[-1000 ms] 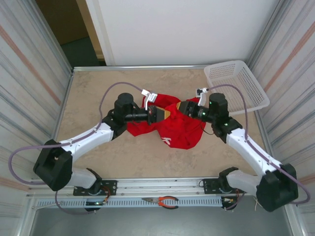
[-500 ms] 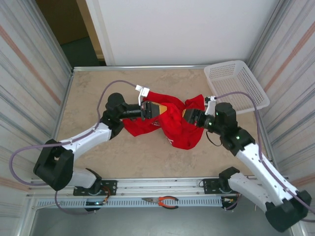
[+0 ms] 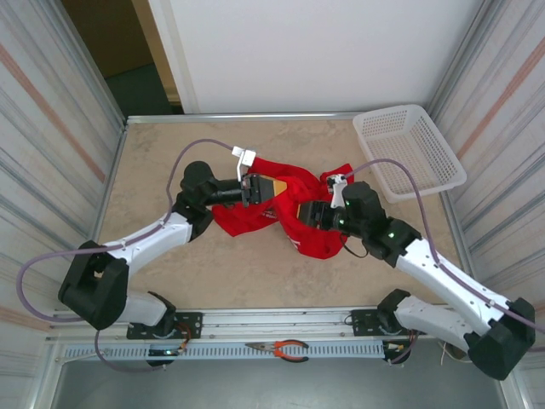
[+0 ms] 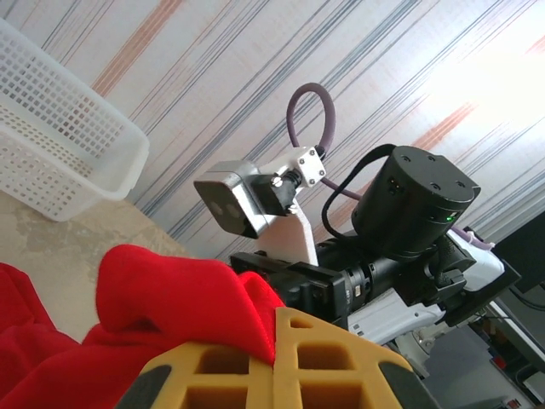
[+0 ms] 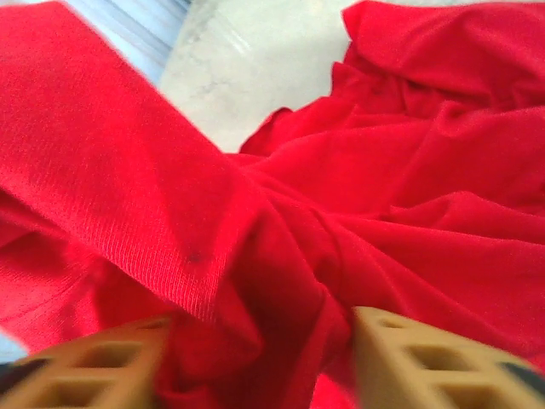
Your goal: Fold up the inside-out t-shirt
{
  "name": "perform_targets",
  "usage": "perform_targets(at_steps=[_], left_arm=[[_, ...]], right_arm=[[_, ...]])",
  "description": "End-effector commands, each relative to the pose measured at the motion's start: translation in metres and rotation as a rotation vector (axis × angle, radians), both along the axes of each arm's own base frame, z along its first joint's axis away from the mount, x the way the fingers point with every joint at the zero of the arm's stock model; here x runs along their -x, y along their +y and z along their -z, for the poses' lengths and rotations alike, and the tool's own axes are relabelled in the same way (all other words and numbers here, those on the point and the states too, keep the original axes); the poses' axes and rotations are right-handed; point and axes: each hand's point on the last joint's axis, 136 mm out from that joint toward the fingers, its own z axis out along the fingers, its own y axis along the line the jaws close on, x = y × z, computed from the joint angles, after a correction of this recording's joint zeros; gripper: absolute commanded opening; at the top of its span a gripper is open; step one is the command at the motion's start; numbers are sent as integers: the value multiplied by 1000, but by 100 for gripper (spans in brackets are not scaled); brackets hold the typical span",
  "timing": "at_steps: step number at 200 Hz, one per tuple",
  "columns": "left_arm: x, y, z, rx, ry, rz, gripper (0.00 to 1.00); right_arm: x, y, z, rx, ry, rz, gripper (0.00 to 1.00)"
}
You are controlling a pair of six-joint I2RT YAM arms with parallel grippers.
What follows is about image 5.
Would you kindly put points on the red t-shirt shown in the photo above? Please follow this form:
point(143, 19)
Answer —
point(298, 191)

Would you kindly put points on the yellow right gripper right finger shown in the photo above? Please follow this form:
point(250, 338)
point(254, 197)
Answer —
point(426, 366)

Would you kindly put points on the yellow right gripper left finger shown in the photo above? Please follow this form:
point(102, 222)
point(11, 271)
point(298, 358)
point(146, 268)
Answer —
point(85, 366)

